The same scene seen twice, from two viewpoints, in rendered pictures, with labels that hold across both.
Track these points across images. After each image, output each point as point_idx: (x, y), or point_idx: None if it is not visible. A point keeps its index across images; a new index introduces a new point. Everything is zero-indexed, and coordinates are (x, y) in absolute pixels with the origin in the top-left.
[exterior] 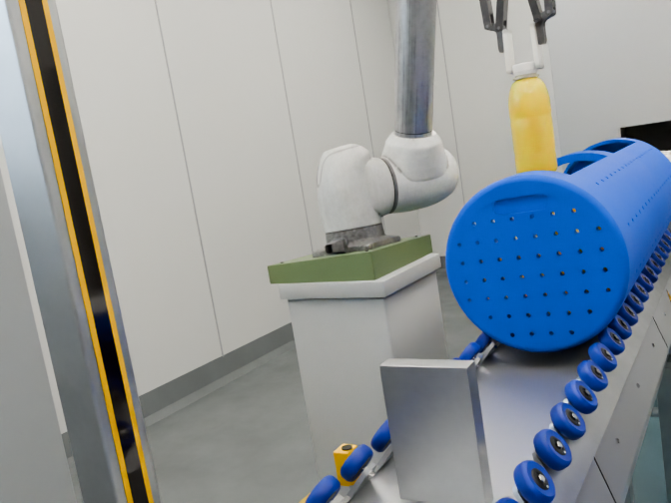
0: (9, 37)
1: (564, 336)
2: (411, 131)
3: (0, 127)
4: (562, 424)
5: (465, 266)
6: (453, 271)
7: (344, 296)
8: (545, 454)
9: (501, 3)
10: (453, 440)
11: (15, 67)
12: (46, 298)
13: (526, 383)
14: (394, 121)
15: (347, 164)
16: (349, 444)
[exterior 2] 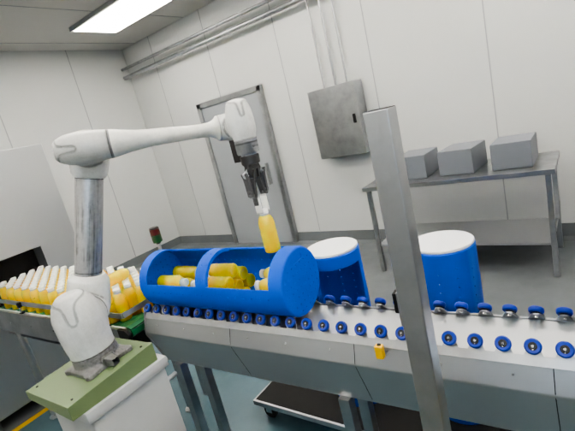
0: (411, 199)
1: (312, 301)
2: (99, 270)
3: (411, 237)
4: (385, 300)
5: (287, 292)
6: (285, 296)
7: (143, 383)
8: None
9: (256, 186)
10: None
11: (412, 210)
12: (424, 304)
13: (325, 319)
14: (82, 268)
15: (93, 300)
16: (376, 345)
